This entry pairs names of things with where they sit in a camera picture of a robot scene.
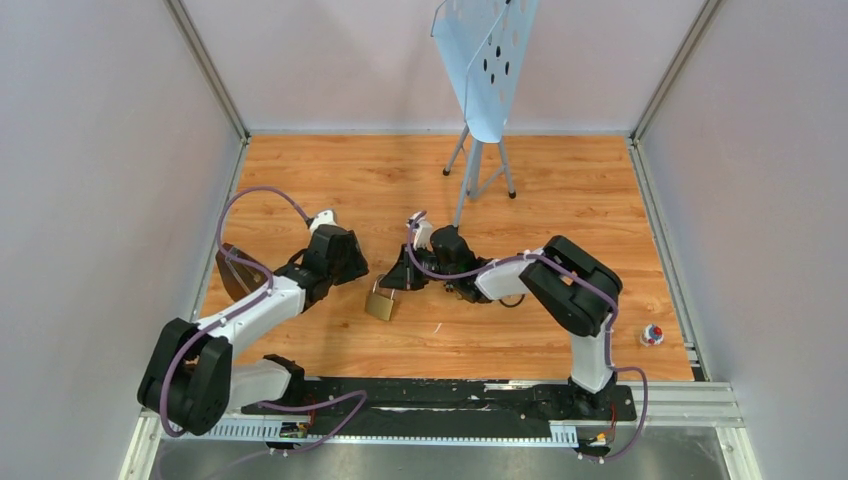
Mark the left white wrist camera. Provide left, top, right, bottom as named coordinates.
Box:
left=308, top=209, right=338, bottom=233

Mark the aluminium frame post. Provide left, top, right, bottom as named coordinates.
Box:
left=164, top=0, right=251, bottom=144

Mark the white slotted cable duct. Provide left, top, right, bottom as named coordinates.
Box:
left=182, top=411, right=578, bottom=448

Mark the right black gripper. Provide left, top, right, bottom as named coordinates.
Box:
left=381, top=243, right=458, bottom=291

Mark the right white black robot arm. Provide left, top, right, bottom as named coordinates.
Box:
left=375, top=221, right=637, bottom=420

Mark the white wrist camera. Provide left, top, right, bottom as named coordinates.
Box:
left=308, top=209, right=338, bottom=233
left=407, top=210, right=434, bottom=250

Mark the small colourful figurine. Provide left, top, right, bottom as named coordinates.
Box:
left=640, top=324, right=664, bottom=346

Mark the large brass padlock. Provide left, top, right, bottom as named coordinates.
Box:
left=364, top=274, right=395, bottom=322

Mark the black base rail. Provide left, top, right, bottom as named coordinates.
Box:
left=279, top=377, right=637, bottom=424

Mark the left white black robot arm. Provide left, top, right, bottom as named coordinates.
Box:
left=137, top=224, right=368, bottom=437

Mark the light blue music stand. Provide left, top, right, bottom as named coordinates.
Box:
left=430, top=0, right=539, bottom=227

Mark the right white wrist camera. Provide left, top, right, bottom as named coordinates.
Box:
left=407, top=210, right=434, bottom=250

